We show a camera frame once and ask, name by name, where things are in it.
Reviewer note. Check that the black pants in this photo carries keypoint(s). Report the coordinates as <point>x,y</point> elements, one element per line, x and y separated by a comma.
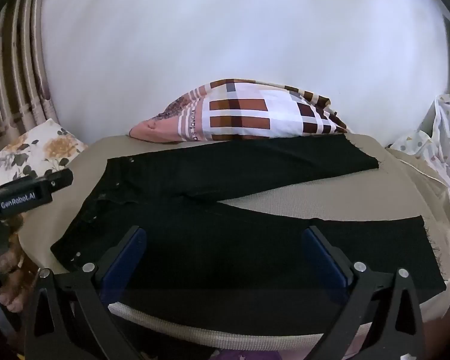
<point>228,240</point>

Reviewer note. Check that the pink plaid blanket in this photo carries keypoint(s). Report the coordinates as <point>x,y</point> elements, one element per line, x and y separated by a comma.
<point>247,112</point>

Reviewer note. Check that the person's foot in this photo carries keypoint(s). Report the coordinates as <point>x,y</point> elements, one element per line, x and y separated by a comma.
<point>13,300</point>

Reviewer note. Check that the floral white pillow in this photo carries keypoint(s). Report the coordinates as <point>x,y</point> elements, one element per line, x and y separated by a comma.
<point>30,150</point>

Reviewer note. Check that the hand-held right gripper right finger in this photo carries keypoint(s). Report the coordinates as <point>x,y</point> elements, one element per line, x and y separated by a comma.
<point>324,262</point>

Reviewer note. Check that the white dotted blanket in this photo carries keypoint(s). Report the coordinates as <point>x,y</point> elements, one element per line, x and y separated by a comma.
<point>446,138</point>

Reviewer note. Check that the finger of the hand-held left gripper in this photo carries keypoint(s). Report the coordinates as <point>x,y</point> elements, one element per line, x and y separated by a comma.
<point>60,180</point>

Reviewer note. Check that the beige mattress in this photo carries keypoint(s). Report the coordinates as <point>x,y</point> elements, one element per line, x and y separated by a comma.
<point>285,206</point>

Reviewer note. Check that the purple object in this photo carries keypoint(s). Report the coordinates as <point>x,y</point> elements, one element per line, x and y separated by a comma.
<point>232,354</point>

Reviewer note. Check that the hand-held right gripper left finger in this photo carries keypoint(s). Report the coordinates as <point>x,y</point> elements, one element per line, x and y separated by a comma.
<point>123,264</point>

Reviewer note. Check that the beige striped curtain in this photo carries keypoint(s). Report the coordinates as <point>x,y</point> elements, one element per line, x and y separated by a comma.
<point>18,82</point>

